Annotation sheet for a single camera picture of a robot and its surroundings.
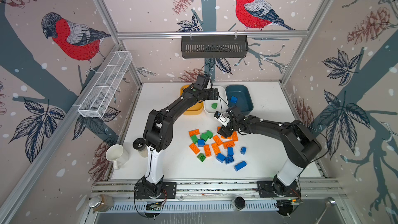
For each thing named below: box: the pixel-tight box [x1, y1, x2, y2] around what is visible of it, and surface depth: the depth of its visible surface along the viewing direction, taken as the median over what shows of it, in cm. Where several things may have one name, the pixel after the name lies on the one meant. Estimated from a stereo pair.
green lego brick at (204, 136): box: [200, 132, 210, 142], surface depth 92 cm
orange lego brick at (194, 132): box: [188, 128, 201, 137], surface depth 95 cm
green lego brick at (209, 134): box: [204, 129, 214, 140], surface depth 93 cm
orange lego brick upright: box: [203, 144, 212, 158], surface depth 88 cm
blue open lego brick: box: [227, 146, 234, 157], surface depth 86 cm
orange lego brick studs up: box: [211, 142, 221, 156], surface depth 87 cm
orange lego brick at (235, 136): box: [232, 130, 239, 142], surface depth 92 cm
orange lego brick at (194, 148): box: [188, 142, 201, 156], surface depth 89 cm
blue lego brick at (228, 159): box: [223, 156, 235, 165], surface depth 84 cm
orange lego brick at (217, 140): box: [212, 134, 223, 146], surface depth 92 cm
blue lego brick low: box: [216, 152, 226, 164], surface depth 85 cm
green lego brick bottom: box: [196, 152, 207, 163], surface depth 85 cm
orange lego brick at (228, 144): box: [222, 141, 236, 149], surface depth 90 cm
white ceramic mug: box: [105, 144, 130, 171], surface depth 79 cm
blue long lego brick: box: [234, 160, 248, 172], surface depth 83 cm
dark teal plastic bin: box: [225, 84, 254, 116], surface depth 110 cm
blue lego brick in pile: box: [197, 138, 206, 147], surface depth 90 cm
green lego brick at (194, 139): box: [190, 134, 199, 145], surface depth 91 cm
